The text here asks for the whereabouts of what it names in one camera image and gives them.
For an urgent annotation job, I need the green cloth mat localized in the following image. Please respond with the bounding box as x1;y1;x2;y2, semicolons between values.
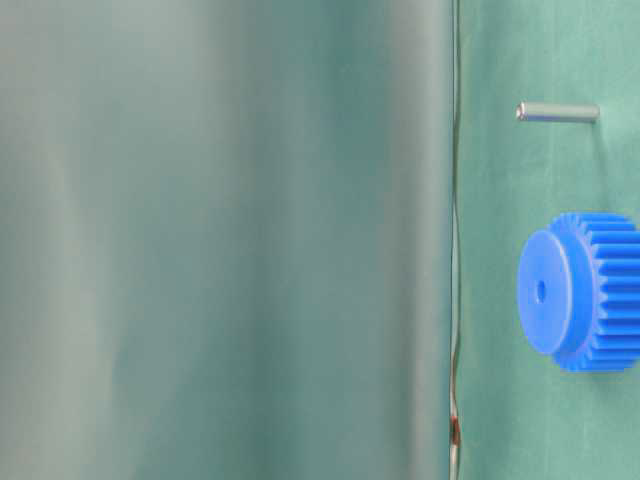
456;1;639;479

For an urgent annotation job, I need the blue plastic gear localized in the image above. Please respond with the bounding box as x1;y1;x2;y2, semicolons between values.
517;212;639;372

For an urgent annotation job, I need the green backdrop curtain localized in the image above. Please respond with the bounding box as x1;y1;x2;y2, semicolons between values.
1;1;454;479

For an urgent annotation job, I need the grey metal shaft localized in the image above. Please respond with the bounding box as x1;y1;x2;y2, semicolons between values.
515;101;600;123

